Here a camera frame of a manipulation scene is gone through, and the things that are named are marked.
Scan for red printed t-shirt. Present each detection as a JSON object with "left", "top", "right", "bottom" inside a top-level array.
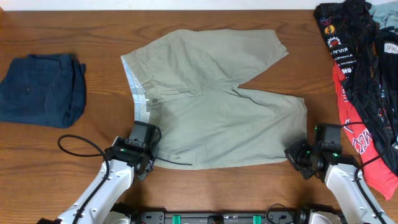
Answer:
[{"left": 332, "top": 64, "right": 397, "bottom": 200}]

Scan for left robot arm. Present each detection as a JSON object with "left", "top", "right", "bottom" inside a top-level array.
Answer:
[{"left": 37, "top": 121, "right": 162, "bottom": 224}]

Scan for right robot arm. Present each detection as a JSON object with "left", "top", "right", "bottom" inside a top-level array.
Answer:
[{"left": 285, "top": 123, "right": 394, "bottom": 223}]

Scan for black printed garment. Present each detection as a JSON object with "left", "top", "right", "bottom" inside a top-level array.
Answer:
[{"left": 313, "top": 1, "right": 397, "bottom": 174}]

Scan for khaki green shorts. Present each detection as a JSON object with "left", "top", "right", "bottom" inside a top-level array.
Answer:
[{"left": 121, "top": 29, "right": 307, "bottom": 170}]

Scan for light grey-blue garment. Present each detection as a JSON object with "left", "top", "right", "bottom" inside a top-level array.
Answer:
[{"left": 369, "top": 1, "right": 397, "bottom": 30}]

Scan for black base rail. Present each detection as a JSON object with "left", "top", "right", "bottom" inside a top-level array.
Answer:
[{"left": 111, "top": 202, "right": 347, "bottom": 224}]

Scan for folded navy blue shorts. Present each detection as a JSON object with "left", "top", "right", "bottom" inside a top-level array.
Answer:
[{"left": 1, "top": 54, "right": 86, "bottom": 128}]

